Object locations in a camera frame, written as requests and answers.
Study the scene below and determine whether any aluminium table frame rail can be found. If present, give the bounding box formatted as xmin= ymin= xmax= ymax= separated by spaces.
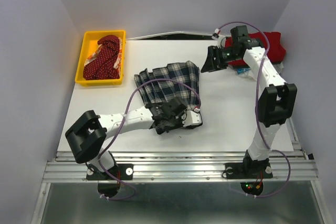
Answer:
xmin=41 ymin=77 xmax=320 ymax=183

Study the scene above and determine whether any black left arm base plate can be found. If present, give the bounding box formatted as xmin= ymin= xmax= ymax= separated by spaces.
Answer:
xmin=85 ymin=163 xmax=133 ymax=181

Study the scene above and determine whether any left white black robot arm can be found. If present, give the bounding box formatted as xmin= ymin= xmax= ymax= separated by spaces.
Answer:
xmin=65 ymin=98 xmax=187 ymax=179

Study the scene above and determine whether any dark red polka dot skirt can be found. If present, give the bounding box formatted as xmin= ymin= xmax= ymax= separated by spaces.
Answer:
xmin=83 ymin=35 xmax=123 ymax=80

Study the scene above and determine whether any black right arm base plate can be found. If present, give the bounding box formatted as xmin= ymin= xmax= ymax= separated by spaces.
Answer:
xmin=222 ymin=163 xmax=273 ymax=180

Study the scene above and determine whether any navy white plaid skirt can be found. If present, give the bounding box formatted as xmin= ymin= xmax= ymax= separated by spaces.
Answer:
xmin=134 ymin=61 xmax=201 ymax=112

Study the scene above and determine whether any white blue patterned skirt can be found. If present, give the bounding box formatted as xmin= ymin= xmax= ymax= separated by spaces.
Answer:
xmin=235 ymin=63 xmax=284 ymax=81

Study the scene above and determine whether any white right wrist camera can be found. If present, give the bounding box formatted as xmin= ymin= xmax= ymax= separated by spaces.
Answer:
xmin=212 ymin=28 xmax=226 ymax=48

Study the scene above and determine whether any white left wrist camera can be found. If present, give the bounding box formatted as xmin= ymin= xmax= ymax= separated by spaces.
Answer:
xmin=182 ymin=110 xmax=203 ymax=128

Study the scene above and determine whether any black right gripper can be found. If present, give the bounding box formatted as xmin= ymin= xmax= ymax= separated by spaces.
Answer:
xmin=199 ymin=45 xmax=240 ymax=72

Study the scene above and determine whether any yellow plastic bin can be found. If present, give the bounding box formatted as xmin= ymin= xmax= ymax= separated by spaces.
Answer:
xmin=75 ymin=30 xmax=126 ymax=87

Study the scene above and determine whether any folded red skirt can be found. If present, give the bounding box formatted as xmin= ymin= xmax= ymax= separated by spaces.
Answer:
xmin=229 ymin=31 xmax=286 ymax=69

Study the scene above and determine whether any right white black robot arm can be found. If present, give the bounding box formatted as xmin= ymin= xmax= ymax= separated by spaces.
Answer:
xmin=201 ymin=25 xmax=297 ymax=179

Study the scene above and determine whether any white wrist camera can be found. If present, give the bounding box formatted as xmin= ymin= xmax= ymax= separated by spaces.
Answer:
xmin=182 ymin=110 xmax=203 ymax=128
xmin=212 ymin=28 xmax=226 ymax=48

